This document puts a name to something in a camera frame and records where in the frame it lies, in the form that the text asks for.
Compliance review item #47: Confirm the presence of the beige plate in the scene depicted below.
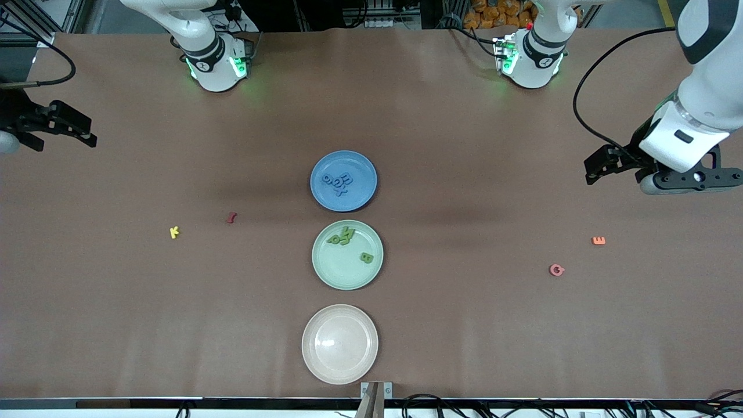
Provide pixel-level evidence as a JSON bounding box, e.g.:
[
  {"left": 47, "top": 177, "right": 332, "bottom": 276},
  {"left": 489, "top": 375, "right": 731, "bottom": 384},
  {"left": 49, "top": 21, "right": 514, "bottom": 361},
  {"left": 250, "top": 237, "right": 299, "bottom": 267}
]
[{"left": 301, "top": 304, "right": 379, "bottom": 385}]

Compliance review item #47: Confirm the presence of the aluminium frame post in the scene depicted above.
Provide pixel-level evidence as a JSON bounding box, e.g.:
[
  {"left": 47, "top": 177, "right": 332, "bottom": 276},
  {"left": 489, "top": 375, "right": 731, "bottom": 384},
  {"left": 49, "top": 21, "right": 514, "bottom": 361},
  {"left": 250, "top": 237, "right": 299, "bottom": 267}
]
[{"left": 0, "top": 0, "right": 80, "bottom": 48}]

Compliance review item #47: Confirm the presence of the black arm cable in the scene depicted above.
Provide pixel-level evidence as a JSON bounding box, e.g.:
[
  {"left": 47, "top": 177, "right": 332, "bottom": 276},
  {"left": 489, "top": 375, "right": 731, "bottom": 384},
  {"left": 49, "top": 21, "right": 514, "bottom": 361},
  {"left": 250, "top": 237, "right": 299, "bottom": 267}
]
[
  {"left": 0, "top": 15, "right": 77, "bottom": 89},
  {"left": 573, "top": 27, "right": 677, "bottom": 153}
]

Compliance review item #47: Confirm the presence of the black floor cable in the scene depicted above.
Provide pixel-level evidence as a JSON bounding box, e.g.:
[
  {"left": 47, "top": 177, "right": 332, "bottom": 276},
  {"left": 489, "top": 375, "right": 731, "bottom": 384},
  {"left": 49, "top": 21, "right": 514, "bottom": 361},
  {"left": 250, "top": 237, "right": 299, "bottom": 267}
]
[{"left": 401, "top": 394, "right": 482, "bottom": 418}]

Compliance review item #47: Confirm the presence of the green plate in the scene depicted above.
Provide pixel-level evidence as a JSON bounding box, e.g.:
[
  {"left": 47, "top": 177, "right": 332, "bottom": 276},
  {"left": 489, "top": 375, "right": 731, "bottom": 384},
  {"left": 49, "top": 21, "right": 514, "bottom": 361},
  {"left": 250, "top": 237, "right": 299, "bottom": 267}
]
[{"left": 312, "top": 219, "right": 384, "bottom": 291}]

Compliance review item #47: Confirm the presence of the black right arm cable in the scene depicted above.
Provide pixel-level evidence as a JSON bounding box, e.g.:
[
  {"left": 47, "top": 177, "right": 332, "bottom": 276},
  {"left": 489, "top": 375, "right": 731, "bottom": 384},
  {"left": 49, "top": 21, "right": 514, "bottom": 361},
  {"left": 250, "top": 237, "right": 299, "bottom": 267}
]
[{"left": 0, "top": 15, "right": 77, "bottom": 89}]

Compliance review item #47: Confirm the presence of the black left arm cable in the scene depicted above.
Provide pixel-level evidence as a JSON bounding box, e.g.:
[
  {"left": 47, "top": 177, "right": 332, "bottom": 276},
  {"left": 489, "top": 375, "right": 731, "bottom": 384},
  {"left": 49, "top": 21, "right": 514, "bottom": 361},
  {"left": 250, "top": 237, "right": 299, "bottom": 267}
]
[{"left": 573, "top": 27, "right": 677, "bottom": 153}]

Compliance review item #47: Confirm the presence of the blue plate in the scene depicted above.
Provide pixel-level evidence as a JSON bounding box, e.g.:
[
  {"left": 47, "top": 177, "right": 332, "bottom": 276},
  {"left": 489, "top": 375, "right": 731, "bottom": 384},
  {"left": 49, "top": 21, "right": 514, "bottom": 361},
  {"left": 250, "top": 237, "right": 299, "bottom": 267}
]
[{"left": 309, "top": 150, "right": 378, "bottom": 212}]

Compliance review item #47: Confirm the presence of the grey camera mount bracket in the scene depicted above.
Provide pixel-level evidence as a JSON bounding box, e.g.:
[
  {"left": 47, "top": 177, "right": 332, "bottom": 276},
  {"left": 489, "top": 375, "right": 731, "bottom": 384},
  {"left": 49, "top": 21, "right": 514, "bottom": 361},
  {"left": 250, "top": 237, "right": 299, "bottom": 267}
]
[{"left": 355, "top": 381, "right": 394, "bottom": 418}]

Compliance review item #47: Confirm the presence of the bag of oranges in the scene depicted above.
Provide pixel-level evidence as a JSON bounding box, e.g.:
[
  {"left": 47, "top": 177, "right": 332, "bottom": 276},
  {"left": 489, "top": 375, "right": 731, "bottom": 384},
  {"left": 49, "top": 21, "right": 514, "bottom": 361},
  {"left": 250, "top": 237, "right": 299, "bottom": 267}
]
[{"left": 463, "top": 0, "right": 538, "bottom": 31}]

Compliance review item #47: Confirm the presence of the white table edge rail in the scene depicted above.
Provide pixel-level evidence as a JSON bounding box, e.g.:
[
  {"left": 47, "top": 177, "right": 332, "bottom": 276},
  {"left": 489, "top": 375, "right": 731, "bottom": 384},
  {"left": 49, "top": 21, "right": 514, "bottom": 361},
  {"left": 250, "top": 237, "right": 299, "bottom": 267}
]
[{"left": 0, "top": 398, "right": 743, "bottom": 418}]

